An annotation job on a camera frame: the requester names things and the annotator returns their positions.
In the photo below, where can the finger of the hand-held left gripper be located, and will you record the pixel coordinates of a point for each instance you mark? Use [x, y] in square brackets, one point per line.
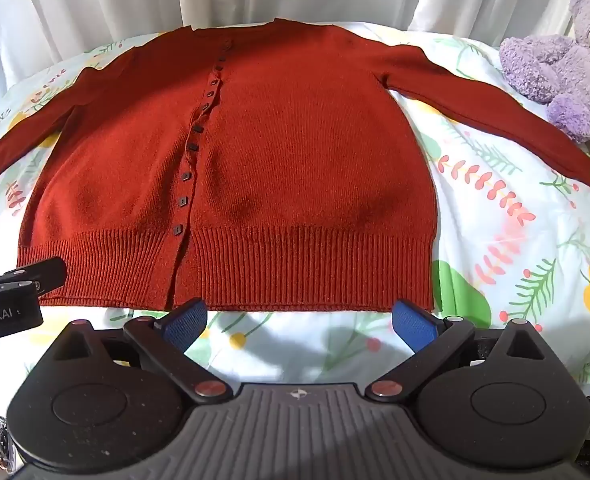
[37, 272]

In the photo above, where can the purple teddy bear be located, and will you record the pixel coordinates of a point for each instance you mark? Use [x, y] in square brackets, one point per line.
[560, 65]

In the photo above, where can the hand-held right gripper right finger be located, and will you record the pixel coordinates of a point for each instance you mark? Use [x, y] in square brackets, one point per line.
[412, 325]

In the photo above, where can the floral bed sheet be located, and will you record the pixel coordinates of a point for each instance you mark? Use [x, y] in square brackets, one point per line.
[500, 240]

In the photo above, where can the red knit cardigan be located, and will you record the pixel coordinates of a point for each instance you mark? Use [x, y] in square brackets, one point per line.
[295, 160]

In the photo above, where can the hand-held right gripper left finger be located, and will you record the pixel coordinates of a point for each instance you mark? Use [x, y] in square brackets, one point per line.
[187, 325]

